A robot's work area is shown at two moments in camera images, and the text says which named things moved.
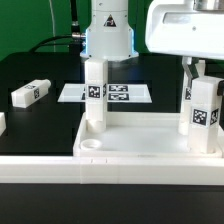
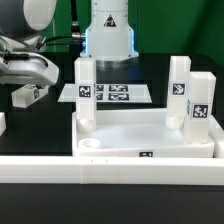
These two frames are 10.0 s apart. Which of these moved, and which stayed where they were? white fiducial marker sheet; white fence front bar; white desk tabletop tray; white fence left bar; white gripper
Moved: white desk tabletop tray; white gripper
Stayed: white fiducial marker sheet; white fence left bar; white fence front bar
